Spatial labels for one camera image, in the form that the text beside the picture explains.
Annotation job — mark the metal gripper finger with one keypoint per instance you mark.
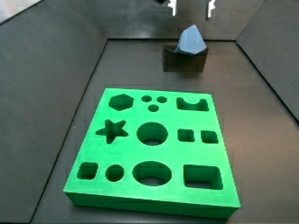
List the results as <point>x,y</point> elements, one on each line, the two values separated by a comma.
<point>173,6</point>
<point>212,7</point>

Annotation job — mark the blue three prong object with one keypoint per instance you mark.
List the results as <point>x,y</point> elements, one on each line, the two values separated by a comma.
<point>192,43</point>

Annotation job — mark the black curved fixture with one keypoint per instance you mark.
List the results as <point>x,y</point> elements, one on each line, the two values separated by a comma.
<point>177,62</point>

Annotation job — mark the green shape sorting block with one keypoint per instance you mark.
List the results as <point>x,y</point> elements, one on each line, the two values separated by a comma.
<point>154,156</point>

